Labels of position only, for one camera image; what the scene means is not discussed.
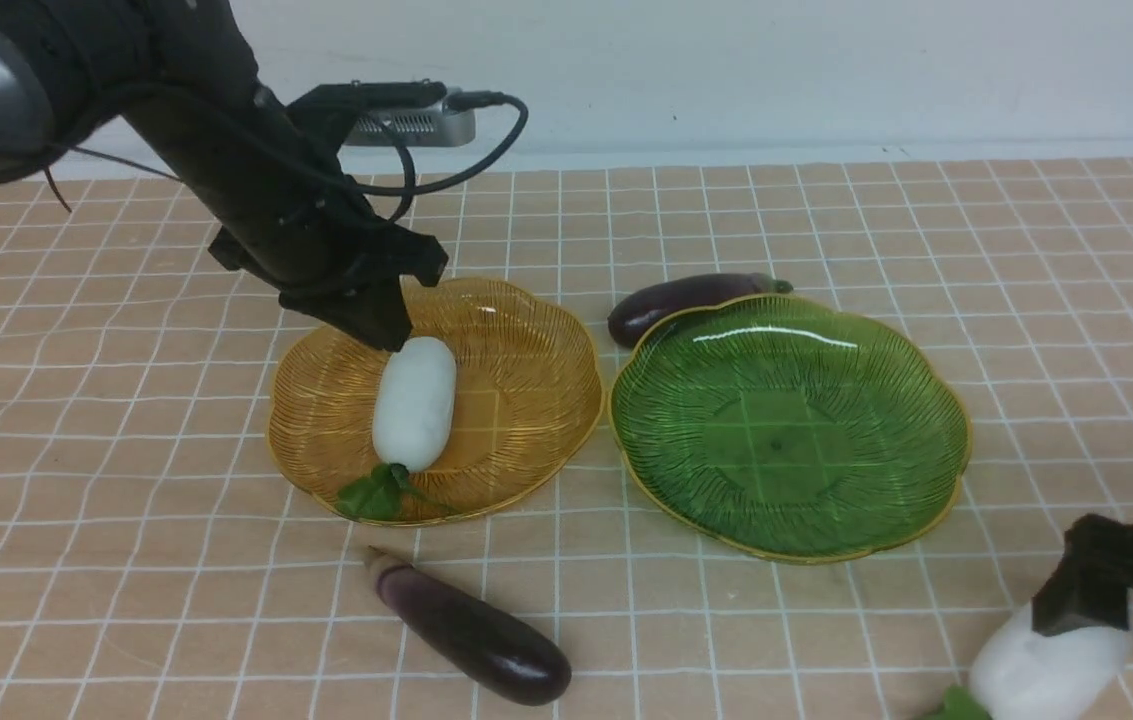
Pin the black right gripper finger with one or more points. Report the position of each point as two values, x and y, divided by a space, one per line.
1081 593

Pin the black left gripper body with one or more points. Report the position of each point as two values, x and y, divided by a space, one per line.
305 231

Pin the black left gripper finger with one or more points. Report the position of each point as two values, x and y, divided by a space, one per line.
374 315

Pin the white radish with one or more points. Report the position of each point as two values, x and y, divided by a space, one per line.
411 426
1020 674

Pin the purple eggplant back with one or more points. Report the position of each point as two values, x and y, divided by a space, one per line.
633 316

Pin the purple eggplant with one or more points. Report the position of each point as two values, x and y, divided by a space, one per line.
499 652
633 316

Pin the purple eggplant front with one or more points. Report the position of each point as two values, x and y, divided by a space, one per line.
499 652

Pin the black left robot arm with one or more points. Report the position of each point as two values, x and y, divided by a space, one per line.
184 78

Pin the green ribbed plastic plate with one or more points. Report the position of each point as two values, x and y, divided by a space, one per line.
789 430

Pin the beige checkered tablecloth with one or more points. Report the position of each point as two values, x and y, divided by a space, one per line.
154 566

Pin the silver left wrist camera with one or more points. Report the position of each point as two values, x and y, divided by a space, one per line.
371 114

